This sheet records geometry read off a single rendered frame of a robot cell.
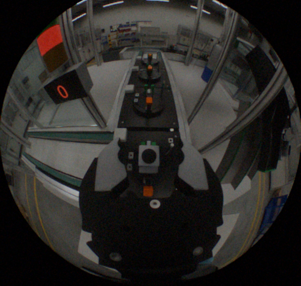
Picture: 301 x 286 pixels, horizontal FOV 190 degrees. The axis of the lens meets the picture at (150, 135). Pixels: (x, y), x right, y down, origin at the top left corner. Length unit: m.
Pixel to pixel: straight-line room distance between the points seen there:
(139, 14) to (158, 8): 1.79
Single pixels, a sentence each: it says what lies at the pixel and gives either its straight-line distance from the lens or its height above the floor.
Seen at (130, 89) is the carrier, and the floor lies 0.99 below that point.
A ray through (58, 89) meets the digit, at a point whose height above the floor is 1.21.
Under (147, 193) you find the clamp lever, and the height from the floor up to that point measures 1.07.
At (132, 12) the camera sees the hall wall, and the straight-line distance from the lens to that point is 10.89.
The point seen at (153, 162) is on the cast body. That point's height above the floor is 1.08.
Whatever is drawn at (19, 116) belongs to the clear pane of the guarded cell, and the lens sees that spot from 1.35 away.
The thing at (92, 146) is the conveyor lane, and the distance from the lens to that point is 0.45.
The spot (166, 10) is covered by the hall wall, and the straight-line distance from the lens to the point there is 10.85.
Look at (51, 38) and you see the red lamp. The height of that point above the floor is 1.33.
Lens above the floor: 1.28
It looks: 65 degrees down
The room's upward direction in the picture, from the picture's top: 5 degrees clockwise
